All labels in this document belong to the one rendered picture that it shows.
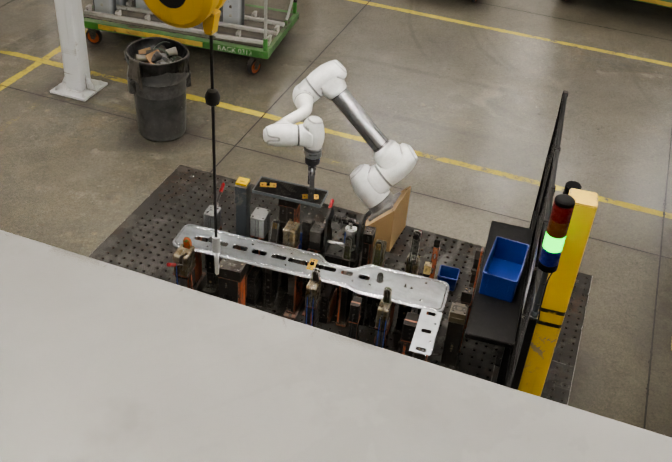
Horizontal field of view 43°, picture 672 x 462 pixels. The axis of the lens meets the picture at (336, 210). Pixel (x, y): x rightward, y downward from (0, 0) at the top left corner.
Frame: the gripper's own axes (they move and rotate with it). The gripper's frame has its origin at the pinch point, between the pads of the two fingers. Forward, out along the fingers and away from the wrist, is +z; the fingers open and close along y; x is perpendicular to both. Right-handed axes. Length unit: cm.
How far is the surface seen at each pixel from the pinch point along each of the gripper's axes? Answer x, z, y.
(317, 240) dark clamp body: 3.9, 17.6, 19.0
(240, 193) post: -35.8, 10.2, -9.5
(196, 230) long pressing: -57, 20, 10
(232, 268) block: -37, 18, 42
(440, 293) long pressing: 62, 20, 54
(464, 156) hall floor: 135, 121, -229
